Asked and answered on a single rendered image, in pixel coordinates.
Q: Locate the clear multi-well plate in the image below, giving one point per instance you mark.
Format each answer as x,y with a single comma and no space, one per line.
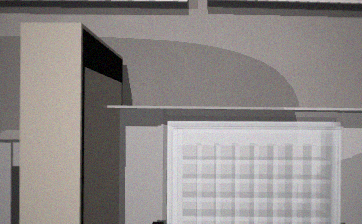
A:
294,166

